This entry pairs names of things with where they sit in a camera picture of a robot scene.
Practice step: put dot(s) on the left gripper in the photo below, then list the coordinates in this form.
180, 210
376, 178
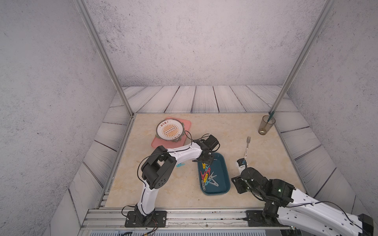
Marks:
210, 162

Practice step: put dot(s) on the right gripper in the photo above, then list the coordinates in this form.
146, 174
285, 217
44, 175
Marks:
237, 183

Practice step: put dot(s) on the red clothespin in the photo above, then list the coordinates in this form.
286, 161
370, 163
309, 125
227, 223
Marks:
207, 171

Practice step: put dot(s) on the teal storage box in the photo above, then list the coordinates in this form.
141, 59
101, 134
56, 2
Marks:
219, 168

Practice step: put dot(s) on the cyan clothespin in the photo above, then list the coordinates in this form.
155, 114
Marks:
179, 165

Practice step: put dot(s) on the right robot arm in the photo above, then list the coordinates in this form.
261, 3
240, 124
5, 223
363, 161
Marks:
286, 205

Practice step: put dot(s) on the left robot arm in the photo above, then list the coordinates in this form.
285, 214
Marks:
158, 167

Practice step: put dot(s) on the grey clothespin in box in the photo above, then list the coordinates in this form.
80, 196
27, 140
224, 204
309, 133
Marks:
211, 180

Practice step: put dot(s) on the metal fork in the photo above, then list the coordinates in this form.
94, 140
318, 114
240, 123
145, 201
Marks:
247, 146

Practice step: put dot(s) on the white plate orange sunburst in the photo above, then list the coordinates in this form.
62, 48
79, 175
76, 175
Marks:
169, 129

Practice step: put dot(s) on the pink plastic tray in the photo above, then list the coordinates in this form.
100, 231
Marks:
169, 144

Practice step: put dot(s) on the olive drinking glass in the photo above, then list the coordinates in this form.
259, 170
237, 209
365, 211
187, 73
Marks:
264, 127

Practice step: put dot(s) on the teal straw in glass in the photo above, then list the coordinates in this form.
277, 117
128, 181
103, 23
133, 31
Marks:
270, 116

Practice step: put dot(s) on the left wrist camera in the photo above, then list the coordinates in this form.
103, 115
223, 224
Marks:
212, 143

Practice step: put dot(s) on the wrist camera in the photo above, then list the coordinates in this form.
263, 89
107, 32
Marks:
241, 165
212, 143

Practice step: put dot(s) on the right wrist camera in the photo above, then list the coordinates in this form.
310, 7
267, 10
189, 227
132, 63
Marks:
241, 165

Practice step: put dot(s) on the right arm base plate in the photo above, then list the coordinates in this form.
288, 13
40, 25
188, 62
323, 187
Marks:
255, 218

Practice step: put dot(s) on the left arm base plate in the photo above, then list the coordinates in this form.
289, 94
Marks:
157, 219

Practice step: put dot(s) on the right aluminium frame post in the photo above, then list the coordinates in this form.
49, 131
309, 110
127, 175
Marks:
314, 33

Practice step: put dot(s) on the aluminium frame post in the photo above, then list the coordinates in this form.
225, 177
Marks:
85, 15
314, 33

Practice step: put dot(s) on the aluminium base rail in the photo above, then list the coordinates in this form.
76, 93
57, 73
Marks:
177, 219

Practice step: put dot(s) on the left aluminium frame post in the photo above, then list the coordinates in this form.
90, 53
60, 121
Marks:
85, 15

